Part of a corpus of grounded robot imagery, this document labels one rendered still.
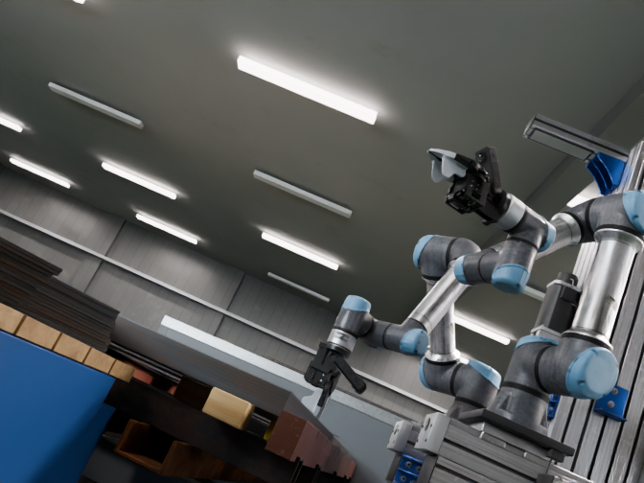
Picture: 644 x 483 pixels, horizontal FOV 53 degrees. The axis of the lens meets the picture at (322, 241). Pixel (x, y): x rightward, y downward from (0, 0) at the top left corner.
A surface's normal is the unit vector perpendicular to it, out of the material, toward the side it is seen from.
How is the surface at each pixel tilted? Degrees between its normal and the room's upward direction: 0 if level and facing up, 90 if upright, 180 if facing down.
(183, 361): 90
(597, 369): 97
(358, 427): 90
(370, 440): 90
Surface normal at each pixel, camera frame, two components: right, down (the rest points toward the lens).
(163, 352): -0.09, -0.36
